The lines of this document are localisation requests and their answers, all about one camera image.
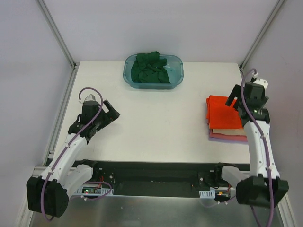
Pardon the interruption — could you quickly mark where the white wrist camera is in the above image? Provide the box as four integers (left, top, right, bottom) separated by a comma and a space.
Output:
250, 73, 268, 90
84, 94, 96, 102

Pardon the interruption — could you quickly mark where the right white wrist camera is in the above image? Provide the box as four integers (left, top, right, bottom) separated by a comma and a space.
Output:
250, 73, 268, 90

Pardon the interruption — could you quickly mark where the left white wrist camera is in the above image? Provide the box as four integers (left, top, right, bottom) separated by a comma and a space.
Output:
84, 94, 96, 102

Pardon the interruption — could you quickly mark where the left white cable duct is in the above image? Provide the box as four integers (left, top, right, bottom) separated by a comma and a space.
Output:
73, 187, 114, 197

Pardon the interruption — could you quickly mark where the left aluminium frame post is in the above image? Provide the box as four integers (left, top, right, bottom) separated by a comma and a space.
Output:
36, 0, 77, 69

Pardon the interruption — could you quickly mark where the beige folded t shirt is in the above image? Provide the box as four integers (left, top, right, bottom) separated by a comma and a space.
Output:
212, 128, 246, 136

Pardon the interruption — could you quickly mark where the dark green t shirt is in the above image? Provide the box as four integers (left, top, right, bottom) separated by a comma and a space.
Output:
131, 51, 170, 84

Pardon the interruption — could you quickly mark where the teal plastic bin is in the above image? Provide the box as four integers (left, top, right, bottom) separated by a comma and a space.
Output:
123, 54, 184, 90

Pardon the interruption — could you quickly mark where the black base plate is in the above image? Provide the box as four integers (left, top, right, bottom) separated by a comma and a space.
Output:
72, 159, 250, 198

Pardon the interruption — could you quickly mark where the white cable duct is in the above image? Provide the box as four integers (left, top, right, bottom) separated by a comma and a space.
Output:
199, 190, 216, 199
73, 187, 114, 197

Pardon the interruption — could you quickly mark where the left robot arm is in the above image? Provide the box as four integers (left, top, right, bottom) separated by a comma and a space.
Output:
26, 100, 120, 218

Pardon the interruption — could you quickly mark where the pink folded t shirt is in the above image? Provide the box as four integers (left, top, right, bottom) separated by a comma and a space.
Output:
209, 129, 247, 138

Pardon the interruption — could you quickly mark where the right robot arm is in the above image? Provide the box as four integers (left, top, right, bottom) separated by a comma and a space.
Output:
213, 82, 289, 209

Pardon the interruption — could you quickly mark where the right white cable duct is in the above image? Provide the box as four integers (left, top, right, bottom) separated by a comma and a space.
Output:
199, 190, 216, 199

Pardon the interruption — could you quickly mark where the aluminium frame post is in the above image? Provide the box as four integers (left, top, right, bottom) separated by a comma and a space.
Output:
36, 0, 77, 69
239, 0, 287, 72

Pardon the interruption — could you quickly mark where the right aluminium frame post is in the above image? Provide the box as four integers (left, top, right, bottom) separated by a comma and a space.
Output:
239, 0, 287, 72

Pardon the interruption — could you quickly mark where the lavender folded t shirt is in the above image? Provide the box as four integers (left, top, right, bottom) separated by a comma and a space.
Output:
209, 137, 248, 144

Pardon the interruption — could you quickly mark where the orange t shirt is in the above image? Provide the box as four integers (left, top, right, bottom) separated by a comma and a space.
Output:
206, 95, 243, 130

